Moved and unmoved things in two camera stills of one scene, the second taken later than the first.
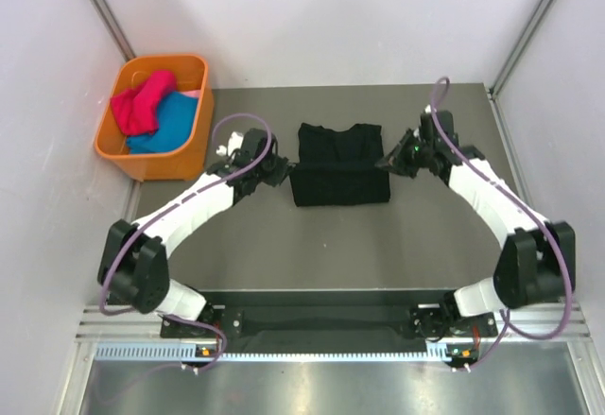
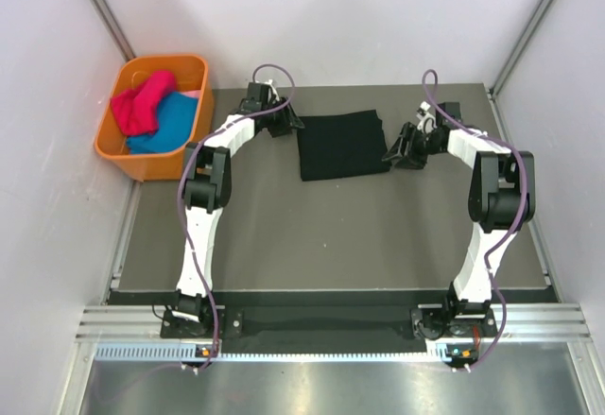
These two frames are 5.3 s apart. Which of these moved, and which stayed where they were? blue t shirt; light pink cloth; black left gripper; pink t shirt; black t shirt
Moved: black left gripper; black t shirt
Stayed: blue t shirt; light pink cloth; pink t shirt
